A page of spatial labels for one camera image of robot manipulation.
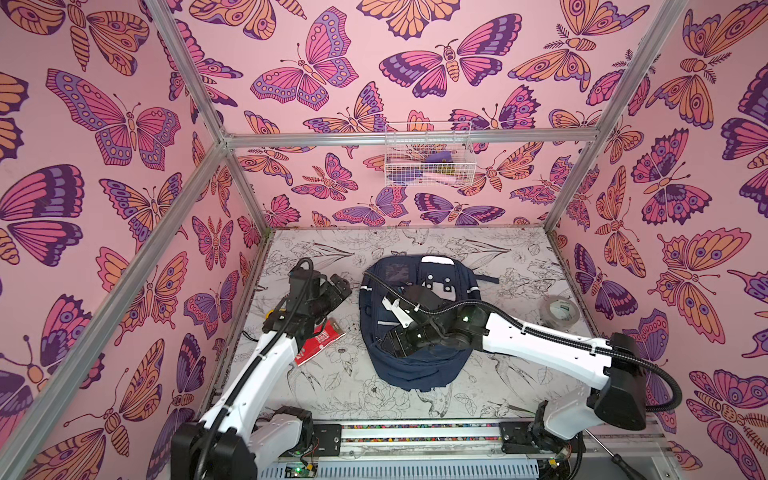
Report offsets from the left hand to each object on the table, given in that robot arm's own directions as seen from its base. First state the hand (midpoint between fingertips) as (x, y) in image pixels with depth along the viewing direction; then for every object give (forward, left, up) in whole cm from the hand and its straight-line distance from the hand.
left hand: (343, 286), depth 82 cm
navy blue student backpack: (+9, -31, -10) cm, 34 cm away
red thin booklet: (-5, +7, -18) cm, 20 cm away
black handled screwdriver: (-40, -68, -16) cm, 81 cm away
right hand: (-15, -12, +1) cm, 20 cm away
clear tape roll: (+1, -66, -17) cm, 68 cm away
